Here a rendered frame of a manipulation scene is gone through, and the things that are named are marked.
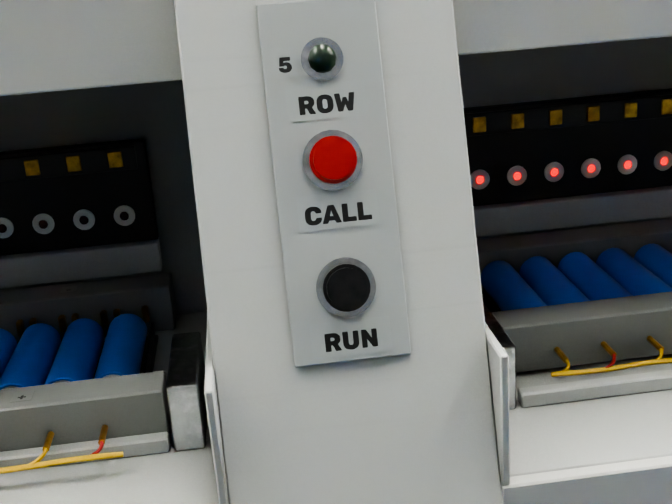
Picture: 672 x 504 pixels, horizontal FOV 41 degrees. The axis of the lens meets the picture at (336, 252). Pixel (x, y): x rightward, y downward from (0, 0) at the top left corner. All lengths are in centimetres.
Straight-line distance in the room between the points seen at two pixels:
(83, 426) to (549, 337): 19
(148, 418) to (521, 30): 20
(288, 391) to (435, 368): 5
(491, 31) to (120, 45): 13
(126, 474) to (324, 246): 12
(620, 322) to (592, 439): 7
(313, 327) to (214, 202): 5
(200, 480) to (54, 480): 6
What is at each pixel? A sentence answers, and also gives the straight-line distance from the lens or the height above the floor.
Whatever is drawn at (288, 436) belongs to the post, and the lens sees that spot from 31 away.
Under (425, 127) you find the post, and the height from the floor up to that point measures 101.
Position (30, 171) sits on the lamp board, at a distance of 48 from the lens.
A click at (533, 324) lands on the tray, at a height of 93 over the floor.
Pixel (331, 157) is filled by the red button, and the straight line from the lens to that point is 30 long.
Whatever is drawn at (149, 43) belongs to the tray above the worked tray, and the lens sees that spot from 32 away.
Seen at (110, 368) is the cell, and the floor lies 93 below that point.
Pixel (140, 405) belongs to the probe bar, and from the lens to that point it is 36.
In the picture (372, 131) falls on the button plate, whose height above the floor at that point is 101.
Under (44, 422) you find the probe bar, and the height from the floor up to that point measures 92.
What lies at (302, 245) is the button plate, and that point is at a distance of 30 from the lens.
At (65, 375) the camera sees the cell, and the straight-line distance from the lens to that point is 40.
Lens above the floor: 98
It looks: 2 degrees down
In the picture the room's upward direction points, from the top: 6 degrees counter-clockwise
